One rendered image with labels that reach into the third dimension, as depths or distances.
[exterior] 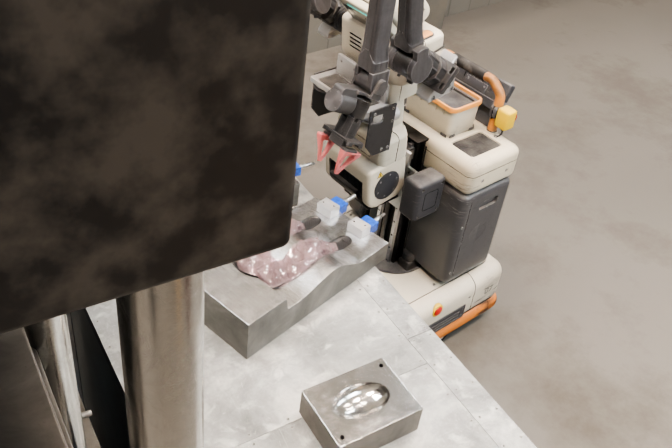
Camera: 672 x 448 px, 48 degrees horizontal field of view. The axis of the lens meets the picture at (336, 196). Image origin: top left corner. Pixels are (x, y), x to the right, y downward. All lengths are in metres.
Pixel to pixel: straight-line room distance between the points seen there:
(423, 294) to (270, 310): 1.10
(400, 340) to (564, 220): 2.03
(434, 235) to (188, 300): 2.16
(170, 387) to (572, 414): 2.40
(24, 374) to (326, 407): 0.90
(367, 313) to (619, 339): 1.57
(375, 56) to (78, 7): 1.55
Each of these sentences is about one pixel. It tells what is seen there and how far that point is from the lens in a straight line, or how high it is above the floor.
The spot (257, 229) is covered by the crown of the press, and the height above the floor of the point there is 1.83.
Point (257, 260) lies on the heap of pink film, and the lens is 1.81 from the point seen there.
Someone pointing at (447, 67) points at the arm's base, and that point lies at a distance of 2.07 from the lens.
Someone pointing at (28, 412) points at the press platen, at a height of 1.54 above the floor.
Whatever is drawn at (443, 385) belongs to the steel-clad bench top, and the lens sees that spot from 1.74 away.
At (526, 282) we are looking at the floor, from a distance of 3.30.
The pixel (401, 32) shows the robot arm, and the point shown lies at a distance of 1.93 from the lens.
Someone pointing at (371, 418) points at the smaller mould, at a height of 0.87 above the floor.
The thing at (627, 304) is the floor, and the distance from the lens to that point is 3.40.
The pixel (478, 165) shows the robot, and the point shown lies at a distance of 2.43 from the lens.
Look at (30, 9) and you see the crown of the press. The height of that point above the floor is 1.98.
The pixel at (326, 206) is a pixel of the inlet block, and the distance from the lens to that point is 2.01.
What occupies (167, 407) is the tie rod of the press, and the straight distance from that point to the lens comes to 0.59.
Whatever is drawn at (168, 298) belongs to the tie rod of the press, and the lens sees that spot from 0.50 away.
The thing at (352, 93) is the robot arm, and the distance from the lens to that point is 1.87.
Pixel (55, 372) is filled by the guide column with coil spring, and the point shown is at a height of 1.24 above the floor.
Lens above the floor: 2.11
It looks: 37 degrees down
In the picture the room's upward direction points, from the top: 8 degrees clockwise
